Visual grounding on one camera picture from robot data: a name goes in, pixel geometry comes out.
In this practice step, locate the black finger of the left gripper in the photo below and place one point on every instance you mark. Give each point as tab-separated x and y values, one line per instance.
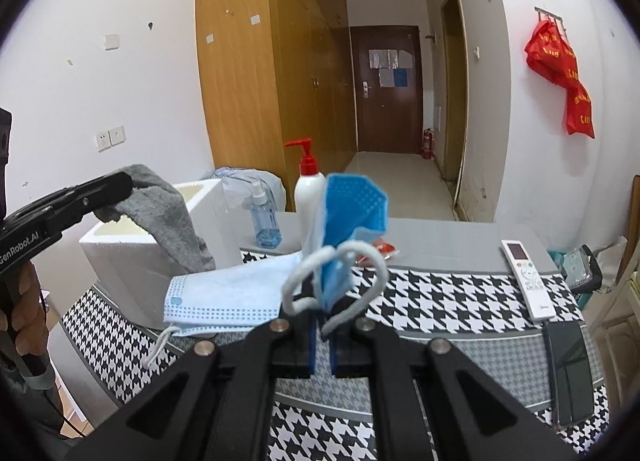
77	201

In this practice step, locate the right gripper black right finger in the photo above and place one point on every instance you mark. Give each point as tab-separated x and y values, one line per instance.
431	402

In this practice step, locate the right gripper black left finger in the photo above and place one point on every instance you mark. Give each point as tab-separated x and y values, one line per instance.
212	403

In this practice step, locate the grey sock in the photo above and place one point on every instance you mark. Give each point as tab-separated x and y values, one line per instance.
160	210

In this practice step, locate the blue face mask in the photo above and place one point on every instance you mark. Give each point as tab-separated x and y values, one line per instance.
232	299
351	216

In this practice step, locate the person left hand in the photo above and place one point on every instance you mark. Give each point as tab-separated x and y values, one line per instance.
28	317

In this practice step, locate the white styrofoam box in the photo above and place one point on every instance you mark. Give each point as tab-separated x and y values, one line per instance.
135	272

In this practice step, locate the black smartphone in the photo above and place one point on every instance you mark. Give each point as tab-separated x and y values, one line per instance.
570	378

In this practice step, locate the houndstooth table mat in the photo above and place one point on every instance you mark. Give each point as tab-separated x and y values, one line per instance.
327	417

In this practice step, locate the white remote control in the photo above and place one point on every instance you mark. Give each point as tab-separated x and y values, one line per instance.
535	293

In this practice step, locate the blue spray bottle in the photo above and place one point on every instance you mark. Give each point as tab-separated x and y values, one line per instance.
267	230

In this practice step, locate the red snack packet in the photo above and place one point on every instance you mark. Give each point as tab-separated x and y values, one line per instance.
387	250

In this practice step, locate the white pump lotion bottle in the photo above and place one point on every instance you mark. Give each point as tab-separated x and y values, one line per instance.
308	188

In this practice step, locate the red fire extinguisher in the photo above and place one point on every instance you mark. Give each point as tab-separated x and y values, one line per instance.
427	144

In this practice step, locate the wooden wardrobe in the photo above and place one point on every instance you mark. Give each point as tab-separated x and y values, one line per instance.
273	72

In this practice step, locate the dark brown entrance door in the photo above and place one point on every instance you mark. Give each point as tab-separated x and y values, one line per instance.
388	83

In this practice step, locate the red plastic bag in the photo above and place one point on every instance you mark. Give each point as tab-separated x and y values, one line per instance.
549	54

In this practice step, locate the white wall socket pair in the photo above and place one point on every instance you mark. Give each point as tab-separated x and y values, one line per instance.
110	138

